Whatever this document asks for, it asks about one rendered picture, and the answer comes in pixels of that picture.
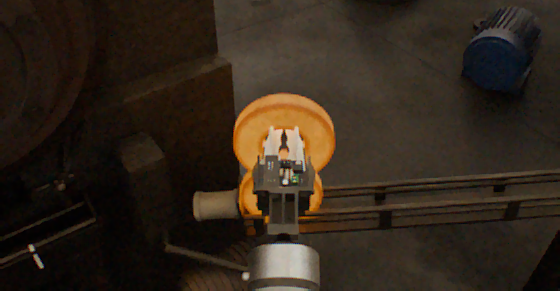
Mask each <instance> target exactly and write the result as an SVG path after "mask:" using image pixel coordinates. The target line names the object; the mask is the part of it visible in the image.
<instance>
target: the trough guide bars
mask: <svg viewBox="0 0 560 291"><path fill-rule="evenodd" d="M555 175H560V169H549V170H535V171H522V172H505V173H495V174H482V175H468V176H454V177H440V178H425V179H411V180H397V181H380V182H369V183H355V184H341V185H327V186H322V192H327V193H323V198H322V199H329V198H345V197H359V196H374V195H375V200H385V197H386V195H388V194H403V193H417V192H428V191H437V190H447V189H460V188H475V187H489V186H493V190H492V191H493V192H504V190H505V186H506V185H517V184H531V183H544V182H558V181H560V176H555ZM542 176H553V177H542ZM528 177H539V178H528ZM515 178H526V179H515ZM508 179H512V180H508ZM487 180H495V181H487ZM473 181H484V182H473ZM459 182H471V183H459ZM445 183H456V184H445ZM431 184H442V185H431ZM416 185H428V186H416ZM402 186H413V187H402ZM388 187H399V188H388ZM373 188H375V189H373ZM359 189H370V190H359ZM345 190H356V191H345ZM329 191H342V192H329ZM558 199H559V200H558ZM544 200H550V201H544ZM529 201H535V202H529ZM500 203H507V204H500ZM486 204H492V205H486ZM471 205H477V206H471ZM456 206H462V207H456ZM547 206H560V193H546V194H532V195H517V196H503V197H495V198H488V199H474V200H459V201H445V202H430V203H415V204H400V205H385V206H370V207H355V208H340V209H325V210H309V211H306V214H305V216H298V224H303V223H319V222H334V221H350V220H365V219H379V230H385V229H391V226H392V218H396V217H412V216H427V215H443V214H457V213H473V212H488V211H497V210H503V209H507V210H506V213H505V216H504V218H505V220H504V222H507V221H512V220H515V219H516V216H517V213H518V210H519V208H532V207H547ZM441 207H447V208H441ZM426 208H433V209H426ZM411 209H417V210H411ZM365 213H372V214H365ZM350 214H356V215H350ZM334 215H341V216H334ZM319 216H326V217H319ZM265 217H266V216H262V214H249V215H243V220H249V221H245V222H244V225H245V227H254V230H255V234H256V237H259V236H261V235H264V223H265ZM304 217H310V218H304Z"/></svg>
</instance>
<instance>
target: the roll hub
mask: <svg viewBox="0 0 560 291"><path fill-rule="evenodd" d="M29 1H30V0H0V162H1V161H2V160H4V159H6V158H7V157H9V156H10V155H11V154H13V153H14V152H16V151H17V150H19V149H20V148H21V147H22V146H24V144H25V143H26V142H27V141H28V140H30V139H31V137H32V136H33V135H34V134H35V133H36V132H37V131H38V129H39V128H40V126H41V125H42V124H43V122H44V121H45V119H46V117H47V116H48V114H49V111H50V109H51V107H52V104H53V102H54V99H55V96H56V92H57V88H58V81H59V66H58V59H57V55H56V51H55V47H54V45H55V44H54V43H53V40H52V38H51V36H50V33H49V32H48V29H47V27H46V25H45V24H44V23H43V22H42V19H41V17H40V16H39V14H38V13H37V12H36V10H35V7H34V6H33V5H32V4H31V3H30V2H29ZM25 15H30V16H31V17H32V18H34V20H35V21H36V22H37V23H38V24H37V28H36V32H35V34H32V35H29V36H25V37H23V35H21V34H20V33H19V32H17V30H16V29H15V28H14V27H15V23H16V19H17V18H18V17H21V16H25ZM36 105H37V106H39V107H40V108H41V109H42V110H44V111H45V116H44V119H43V121H42V122H40V123H37V124H34V125H32V124H31V123H30V122H28V121H26V120H25V118H24V115H25V112H26V109H28V108H31V107H33V106H36Z"/></svg>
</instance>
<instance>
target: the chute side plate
mask: <svg viewBox="0 0 560 291"><path fill-rule="evenodd" d="M94 247H97V250H98V254H99V257H100V256H102V255H104V254H106V253H107V250H106V247H105V245H104V243H103V241H102V238H101V236H100V233H99V231H98V229H97V227H96V224H94V225H92V226H90V227H88V228H84V229H83V230H81V231H78V232H76V233H75V234H72V235H70V236H68V237H65V238H62V239H60V240H58V241H57V242H55V243H53V244H50V245H47V246H45V247H43V248H41V249H39V250H37V251H35V252H31V253H29V254H27V255H26V256H24V257H21V258H20V259H16V260H14V261H13V262H11V263H8V264H7V265H3V266H1V267H0V291H29V290H31V289H33V288H34V287H36V286H38V285H41V284H43V283H45V282H47V281H48V280H50V279H55V278H56V277H58V276H60V275H62V274H64V273H65V272H69V271H71V270H70V268H69V266H68V265H67V263H66V261H68V260H70V259H71V258H73V257H75V256H77V255H78V254H81V253H85V252H87V251H88V250H90V249H92V248H94ZM35 254H37V256H38V258H39V259H40V261H41V263H42V265H43V266H44V267H42V268H40V267H39V265H38V264H37V262H36V259H35V257H34V256H33V255H35Z"/></svg>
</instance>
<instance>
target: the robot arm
mask: <svg viewBox="0 0 560 291"><path fill-rule="evenodd" d="M283 136H284V129H279V130H275V131H274V130H273V127H272V126H270V135H269V137H268V139H267V141H266V143H265V144H264V147H263V152H262V154H261V156H260V155H257V162H256V163H255V164H254V166H253V169H252V183H253V188H252V195H256V199H257V202H256V207H257V208H258V211H262V216H266V217H265V223H264V235H261V236H259V237H258V238H257V239H256V241H255V248H254V249H253V250H251V251H250V253H249V254H248V271H249V273H243V274H242V279H243V280H248V281H247V291H320V266H319V254H318V252H317V251H316V250H313V249H311V247H310V239H309V238H308V237H307V236H306V235H300V234H299V233H298V216H305V214H306V211H309V208H310V204H311V203H310V196H311V195H314V193H315V190H314V181H315V170H314V167H313V165H312V163H310V156H309V157H308V156H307V155H306V152H305V146H304V144H303V143H302V141H301V139H300V137H299V132H298V127H297V126H295V129H294V131H292V130H289V129H285V138H286V140H287V151H288V153H289V155H288V157H287V160H281V157H280V155H279V153H280V151H281V148H282V143H281V141H282V139H283ZM268 216H269V217H268Z"/></svg>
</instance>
